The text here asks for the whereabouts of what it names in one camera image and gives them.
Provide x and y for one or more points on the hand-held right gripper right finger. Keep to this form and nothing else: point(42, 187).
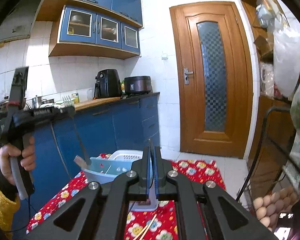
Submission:
point(157, 180)

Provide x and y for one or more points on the steel pot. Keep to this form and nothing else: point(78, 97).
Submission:
point(37, 102)

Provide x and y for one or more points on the blue base cabinet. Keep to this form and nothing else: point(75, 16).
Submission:
point(110, 130)

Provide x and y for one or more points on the person's left hand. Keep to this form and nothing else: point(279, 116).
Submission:
point(28, 155)

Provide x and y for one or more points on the white wall switch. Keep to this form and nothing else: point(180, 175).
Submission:
point(165, 56)

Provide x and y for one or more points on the wooden fork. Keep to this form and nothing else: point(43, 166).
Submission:
point(78, 160)

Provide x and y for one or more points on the glass jar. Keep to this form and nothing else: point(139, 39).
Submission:
point(263, 15)

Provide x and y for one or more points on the red flower print tablecloth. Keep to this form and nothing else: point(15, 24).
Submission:
point(52, 200)

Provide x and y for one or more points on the dark rice cooker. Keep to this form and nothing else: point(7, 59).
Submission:
point(137, 85)

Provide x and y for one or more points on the wooden shelf unit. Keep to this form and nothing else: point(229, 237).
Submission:
point(265, 117)

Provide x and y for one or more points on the light blue utensil holder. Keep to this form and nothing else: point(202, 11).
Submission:
point(102, 177)

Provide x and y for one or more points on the dark glossy object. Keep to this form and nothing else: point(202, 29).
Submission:
point(290, 225)

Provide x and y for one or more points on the blue glass-door wall cabinet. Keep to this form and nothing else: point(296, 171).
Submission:
point(97, 30)

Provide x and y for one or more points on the black metal rack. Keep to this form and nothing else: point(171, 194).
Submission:
point(262, 130)

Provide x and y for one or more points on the wooden door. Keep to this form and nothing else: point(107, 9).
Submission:
point(190, 117)

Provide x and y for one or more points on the metal table knife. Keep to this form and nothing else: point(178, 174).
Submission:
point(150, 145)

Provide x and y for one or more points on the wooden chopstick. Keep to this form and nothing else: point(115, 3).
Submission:
point(150, 222)
point(143, 235)

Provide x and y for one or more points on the tray of eggs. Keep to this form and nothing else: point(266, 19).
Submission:
point(267, 205)

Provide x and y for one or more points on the grey range hood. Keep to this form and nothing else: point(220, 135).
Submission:
point(17, 22)

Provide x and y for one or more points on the black air fryer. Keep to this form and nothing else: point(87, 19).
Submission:
point(106, 83)

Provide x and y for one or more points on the white plastic basket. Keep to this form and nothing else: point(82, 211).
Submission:
point(125, 155)

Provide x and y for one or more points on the cardboard box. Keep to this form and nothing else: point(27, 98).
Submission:
point(262, 45)

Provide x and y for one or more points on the large white plastic bag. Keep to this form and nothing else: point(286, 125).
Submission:
point(287, 62)

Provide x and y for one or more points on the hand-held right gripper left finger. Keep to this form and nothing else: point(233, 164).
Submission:
point(147, 180)

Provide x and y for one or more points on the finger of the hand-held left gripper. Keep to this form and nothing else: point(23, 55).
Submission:
point(67, 112)

